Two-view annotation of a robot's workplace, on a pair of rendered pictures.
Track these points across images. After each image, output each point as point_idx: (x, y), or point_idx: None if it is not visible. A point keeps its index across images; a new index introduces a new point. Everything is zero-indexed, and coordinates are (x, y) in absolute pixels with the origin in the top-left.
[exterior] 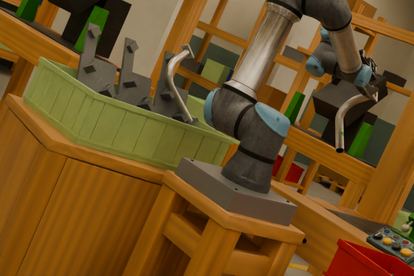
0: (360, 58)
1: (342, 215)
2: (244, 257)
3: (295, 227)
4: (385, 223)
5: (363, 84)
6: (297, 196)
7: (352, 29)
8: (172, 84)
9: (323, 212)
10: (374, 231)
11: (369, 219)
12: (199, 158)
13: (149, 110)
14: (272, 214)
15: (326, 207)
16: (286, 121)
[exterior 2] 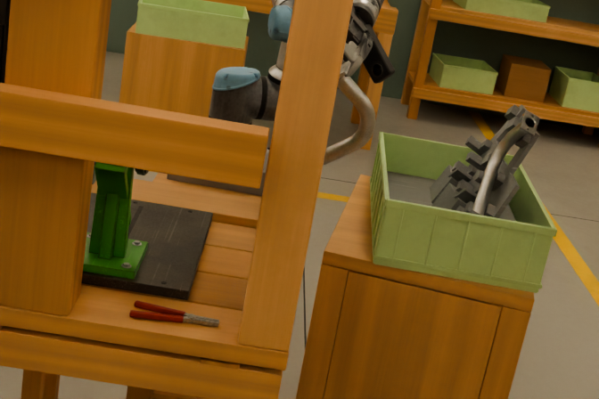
0: None
1: (192, 219)
2: None
3: (167, 183)
4: (235, 343)
5: (268, 32)
6: (237, 203)
7: None
8: (488, 163)
9: (187, 195)
10: (139, 218)
11: (241, 314)
12: (377, 222)
13: (458, 191)
14: None
15: (248, 252)
16: (217, 71)
